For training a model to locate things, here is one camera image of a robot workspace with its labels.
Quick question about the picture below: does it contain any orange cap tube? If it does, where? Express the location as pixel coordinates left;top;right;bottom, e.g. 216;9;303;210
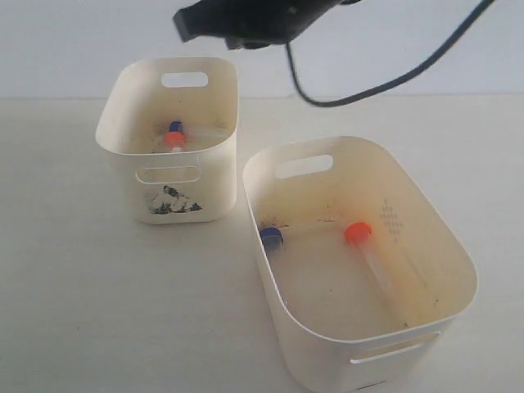
344;221;394;302
163;131;185;153

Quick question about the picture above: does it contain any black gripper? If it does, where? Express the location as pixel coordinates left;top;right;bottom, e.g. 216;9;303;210
172;0;340;51

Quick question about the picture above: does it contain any blue cap tube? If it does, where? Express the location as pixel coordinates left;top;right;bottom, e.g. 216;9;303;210
168;120;218;136
259;226;341;257

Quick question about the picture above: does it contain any black cable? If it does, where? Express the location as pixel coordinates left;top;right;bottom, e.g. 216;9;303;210
284;0;496;108

